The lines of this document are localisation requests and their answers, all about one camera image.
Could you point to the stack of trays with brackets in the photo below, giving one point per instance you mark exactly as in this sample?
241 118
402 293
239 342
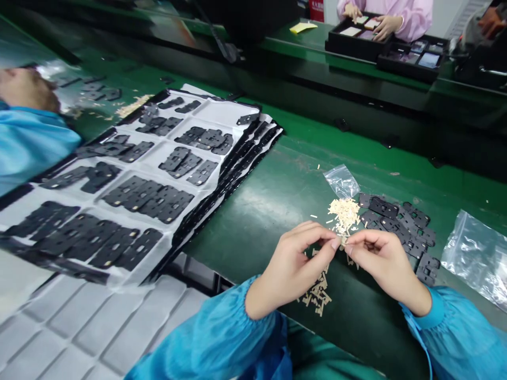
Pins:
138 186

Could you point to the heap of black brackets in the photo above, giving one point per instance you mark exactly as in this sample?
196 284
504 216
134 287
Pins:
93 89

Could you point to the black tray with pale cards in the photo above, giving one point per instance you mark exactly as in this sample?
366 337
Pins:
356 37

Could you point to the pile of tan backing strips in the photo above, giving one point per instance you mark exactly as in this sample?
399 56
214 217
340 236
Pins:
317 291

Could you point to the pile of black plastic brackets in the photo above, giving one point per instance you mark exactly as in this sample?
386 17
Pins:
408 233

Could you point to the person's right hand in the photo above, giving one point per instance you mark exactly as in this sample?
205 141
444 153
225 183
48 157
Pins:
390 269

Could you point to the empty grey moulded tray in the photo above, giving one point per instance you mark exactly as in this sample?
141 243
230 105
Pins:
95 328

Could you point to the single black bracket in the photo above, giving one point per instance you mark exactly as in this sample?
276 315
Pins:
435 161
167 80
344 124
390 142
248 115

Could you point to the small beige sticker part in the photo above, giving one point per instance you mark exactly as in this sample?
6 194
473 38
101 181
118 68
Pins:
342 240

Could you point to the black tray with dark cards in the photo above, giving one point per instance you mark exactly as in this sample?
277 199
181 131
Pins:
412 59

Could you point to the small clear zip bag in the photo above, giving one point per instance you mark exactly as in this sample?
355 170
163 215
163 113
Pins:
342 182

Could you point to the person's left hand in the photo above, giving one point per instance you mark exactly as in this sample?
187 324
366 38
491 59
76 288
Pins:
285 273

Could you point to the pile of beige pieces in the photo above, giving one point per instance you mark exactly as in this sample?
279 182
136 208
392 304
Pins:
344 217

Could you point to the person's body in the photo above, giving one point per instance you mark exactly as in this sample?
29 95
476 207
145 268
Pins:
340 356

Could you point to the yellow paper note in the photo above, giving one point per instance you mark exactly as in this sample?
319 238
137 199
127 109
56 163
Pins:
303 26

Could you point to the large clear plastic bag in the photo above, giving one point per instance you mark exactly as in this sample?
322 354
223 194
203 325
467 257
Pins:
477 257

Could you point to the scatter of beige scraps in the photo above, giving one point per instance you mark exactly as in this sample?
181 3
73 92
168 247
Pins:
132 105

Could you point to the red sign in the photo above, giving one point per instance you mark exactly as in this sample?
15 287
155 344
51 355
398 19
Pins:
317 10

